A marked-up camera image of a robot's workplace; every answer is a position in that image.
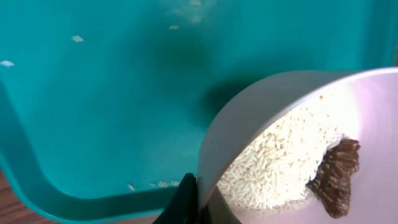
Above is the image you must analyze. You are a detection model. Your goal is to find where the brown food scrap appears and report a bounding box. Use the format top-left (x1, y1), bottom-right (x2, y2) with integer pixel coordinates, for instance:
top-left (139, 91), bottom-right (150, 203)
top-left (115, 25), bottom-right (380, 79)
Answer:
top-left (306, 138), bottom-right (361, 219)

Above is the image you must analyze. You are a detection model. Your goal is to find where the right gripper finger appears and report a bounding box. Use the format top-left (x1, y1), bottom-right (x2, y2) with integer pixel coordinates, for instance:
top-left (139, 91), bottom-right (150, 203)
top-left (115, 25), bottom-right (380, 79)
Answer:
top-left (154, 173), bottom-right (198, 224)

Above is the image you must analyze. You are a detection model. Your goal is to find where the small white plate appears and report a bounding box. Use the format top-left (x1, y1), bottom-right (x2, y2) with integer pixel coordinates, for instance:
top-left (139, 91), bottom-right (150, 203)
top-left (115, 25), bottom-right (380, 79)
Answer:
top-left (198, 67), bottom-right (397, 223)

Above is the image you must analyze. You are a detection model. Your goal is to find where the teal plastic serving tray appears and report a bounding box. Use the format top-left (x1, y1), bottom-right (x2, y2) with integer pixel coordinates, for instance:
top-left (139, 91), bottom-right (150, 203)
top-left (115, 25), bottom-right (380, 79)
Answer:
top-left (1, 0), bottom-right (397, 223)

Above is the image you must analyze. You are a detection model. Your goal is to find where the pile of white rice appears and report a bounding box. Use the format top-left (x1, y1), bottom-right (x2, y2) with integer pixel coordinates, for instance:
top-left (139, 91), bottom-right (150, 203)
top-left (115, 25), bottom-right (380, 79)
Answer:
top-left (217, 106), bottom-right (344, 213)

